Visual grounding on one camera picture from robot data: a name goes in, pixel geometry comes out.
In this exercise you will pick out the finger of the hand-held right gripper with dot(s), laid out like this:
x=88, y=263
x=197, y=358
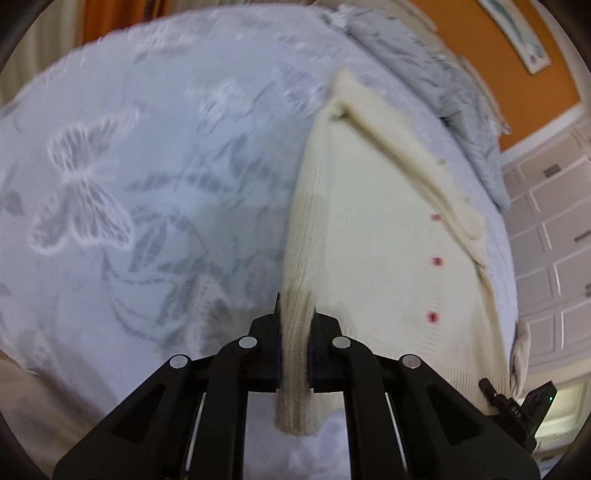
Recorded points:
x=491, y=394

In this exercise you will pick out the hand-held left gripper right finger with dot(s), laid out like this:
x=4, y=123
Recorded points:
x=319, y=364

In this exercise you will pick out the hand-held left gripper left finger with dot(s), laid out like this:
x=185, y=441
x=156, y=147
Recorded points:
x=268, y=360

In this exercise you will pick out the cream knit cardigan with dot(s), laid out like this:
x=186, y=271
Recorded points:
x=369, y=230

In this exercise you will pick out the beige cloth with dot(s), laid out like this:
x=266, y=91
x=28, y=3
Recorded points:
x=521, y=355

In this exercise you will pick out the white panelled wardrobe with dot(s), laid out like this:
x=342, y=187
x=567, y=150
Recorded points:
x=549, y=230

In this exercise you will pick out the butterfly print bed sheet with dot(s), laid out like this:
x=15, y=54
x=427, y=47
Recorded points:
x=138, y=138

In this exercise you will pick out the grey duvet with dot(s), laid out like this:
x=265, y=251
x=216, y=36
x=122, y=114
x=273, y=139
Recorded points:
x=438, y=92

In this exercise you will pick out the orange curtain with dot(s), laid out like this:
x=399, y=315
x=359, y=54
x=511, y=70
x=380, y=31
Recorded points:
x=124, y=18

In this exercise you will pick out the white curtain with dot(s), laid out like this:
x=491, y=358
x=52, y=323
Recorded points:
x=41, y=41

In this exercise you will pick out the framed wall picture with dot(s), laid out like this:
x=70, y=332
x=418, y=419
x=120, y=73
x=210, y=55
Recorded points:
x=517, y=32

